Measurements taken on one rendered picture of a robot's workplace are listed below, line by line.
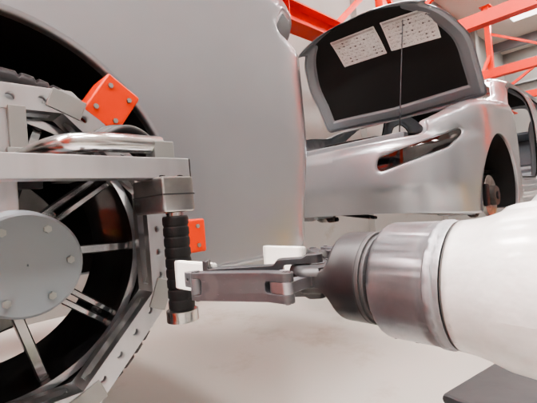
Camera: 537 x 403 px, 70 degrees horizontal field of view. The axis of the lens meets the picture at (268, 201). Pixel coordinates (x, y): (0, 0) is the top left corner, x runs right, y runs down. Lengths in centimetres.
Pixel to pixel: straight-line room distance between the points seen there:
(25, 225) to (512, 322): 50
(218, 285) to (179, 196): 23
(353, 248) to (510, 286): 12
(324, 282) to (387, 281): 6
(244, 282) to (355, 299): 9
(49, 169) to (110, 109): 28
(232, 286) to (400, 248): 14
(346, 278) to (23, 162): 38
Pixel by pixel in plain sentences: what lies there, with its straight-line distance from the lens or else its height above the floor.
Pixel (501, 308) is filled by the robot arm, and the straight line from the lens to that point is 25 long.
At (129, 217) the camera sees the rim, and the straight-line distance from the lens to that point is 85.
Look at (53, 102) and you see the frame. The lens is 74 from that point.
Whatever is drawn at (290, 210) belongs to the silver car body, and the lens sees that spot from 124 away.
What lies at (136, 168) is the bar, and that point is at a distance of 55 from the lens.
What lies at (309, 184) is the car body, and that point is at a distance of 315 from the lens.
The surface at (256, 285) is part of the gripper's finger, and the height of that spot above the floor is 83.
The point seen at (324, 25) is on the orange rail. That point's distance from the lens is 547.
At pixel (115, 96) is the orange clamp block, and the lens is 78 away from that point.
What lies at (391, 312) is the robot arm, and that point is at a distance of 29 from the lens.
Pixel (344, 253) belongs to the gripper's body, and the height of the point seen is 85.
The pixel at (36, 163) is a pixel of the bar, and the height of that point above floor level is 97.
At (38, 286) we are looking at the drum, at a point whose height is 82.
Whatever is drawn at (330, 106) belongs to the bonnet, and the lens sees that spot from 429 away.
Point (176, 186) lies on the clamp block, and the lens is 54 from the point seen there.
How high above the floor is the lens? 89
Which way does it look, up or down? 1 degrees up
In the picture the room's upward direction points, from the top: 5 degrees counter-clockwise
